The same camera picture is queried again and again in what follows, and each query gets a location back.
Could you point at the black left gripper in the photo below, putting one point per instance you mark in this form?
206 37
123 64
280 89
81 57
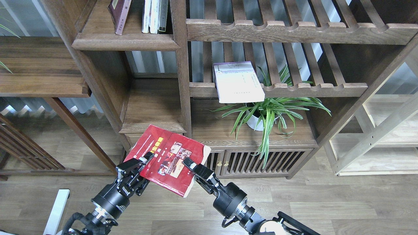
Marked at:
113 199

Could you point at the white upright book middle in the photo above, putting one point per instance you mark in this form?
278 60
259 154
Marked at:
154 16

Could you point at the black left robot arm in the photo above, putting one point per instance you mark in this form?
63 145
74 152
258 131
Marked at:
79 224

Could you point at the white metal bar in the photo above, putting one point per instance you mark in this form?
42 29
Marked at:
56 213

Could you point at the light wooden shelf unit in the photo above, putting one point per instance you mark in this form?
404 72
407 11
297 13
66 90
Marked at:
387 144

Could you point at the white plant pot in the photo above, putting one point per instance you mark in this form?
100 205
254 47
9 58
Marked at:
256 123

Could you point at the green spider plant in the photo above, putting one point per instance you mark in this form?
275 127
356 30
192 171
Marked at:
272 107

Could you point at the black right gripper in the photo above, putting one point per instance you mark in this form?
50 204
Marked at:
230 200

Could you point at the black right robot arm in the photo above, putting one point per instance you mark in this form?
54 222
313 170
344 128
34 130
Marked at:
254 224

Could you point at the white upright book left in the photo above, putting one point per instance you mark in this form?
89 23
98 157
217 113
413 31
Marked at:
146 16

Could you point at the dark wooden bookshelf cabinet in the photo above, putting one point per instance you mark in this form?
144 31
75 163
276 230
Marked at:
336 51

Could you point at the maroon book chinese title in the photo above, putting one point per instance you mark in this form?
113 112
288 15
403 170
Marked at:
119 10

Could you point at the red book white pages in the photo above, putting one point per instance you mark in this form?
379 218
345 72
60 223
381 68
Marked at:
166 168

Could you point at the dark spine upright book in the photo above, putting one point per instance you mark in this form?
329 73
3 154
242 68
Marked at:
163 15

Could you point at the white upright book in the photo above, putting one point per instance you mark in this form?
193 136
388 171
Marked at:
146 16
154 16

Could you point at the white lavender book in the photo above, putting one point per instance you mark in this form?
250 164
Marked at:
237 82

